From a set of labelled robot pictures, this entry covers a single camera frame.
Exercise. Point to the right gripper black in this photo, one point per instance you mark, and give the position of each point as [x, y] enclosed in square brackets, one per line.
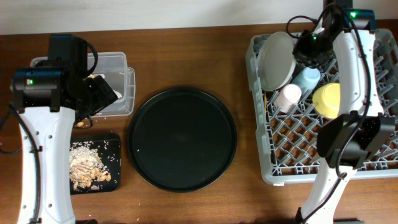
[300, 55]

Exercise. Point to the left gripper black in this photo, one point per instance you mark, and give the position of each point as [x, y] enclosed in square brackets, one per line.
[105, 95]

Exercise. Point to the blue plastic cup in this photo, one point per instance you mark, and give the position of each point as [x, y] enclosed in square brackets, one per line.
[307, 79]

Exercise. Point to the grey plate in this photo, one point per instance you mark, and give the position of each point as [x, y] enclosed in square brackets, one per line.
[276, 61]

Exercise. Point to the yellow plastic bowl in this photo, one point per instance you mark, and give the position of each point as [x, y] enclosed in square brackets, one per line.
[327, 100]

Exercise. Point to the pink plastic cup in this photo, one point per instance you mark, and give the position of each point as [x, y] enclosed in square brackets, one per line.
[288, 97]

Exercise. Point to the wooden chopstick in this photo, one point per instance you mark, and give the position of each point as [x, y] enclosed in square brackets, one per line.
[265, 102]

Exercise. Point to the food scraps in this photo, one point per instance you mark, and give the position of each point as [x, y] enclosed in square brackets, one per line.
[85, 168]

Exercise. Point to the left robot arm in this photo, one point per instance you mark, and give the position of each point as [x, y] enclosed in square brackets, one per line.
[48, 99]

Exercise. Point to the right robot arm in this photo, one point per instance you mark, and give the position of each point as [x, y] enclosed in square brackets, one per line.
[361, 127]

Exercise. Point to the grey dishwasher rack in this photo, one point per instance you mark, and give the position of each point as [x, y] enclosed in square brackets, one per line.
[286, 143]

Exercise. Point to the black rectangular tray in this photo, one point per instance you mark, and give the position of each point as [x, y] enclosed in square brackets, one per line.
[105, 149]

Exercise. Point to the round black serving tray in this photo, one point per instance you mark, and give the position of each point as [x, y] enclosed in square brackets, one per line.
[182, 139]

